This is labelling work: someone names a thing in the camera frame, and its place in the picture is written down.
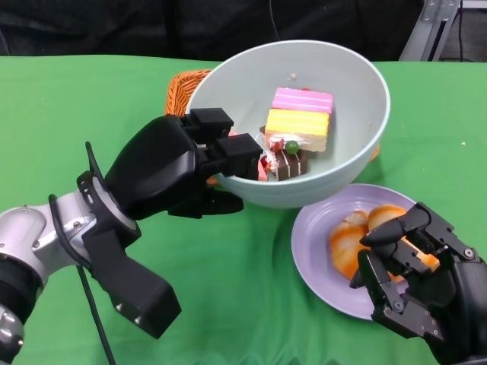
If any pink yellow layered cake slice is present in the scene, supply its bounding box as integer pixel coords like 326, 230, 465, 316
264, 87, 335, 153

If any green tablecloth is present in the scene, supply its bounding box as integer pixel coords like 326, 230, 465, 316
0, 55, 487, 365

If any pink cake block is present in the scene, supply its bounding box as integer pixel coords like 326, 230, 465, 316
229, 129, 272, 183

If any brown chocolate cake slice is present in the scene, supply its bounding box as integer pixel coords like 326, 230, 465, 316
259, 127, 309, 182

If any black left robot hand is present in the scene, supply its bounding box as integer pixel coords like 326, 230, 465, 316
103, 108, 264, 222

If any grey green bowl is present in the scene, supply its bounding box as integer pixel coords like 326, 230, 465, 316
184, 40, 392, 209

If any aluminium profile frame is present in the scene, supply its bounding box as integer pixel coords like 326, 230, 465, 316
397, 0, 463, 62

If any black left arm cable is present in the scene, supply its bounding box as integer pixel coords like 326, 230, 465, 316
48, 194, 117, 365

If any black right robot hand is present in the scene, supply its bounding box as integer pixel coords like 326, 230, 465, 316
349, 202, 487, 365

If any pale lavender plate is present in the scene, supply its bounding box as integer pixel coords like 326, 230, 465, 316
291, 183, 419, 322

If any orange striped bread bun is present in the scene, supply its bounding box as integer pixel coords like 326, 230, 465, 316
329, 211, 372, 281
367, 204, 441, 284

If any black backdrop cloth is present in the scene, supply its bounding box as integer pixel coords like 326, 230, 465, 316
0, 0, 425, 65

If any orange wicker basket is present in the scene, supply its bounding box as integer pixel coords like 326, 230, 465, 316
164, 69, 381, 187

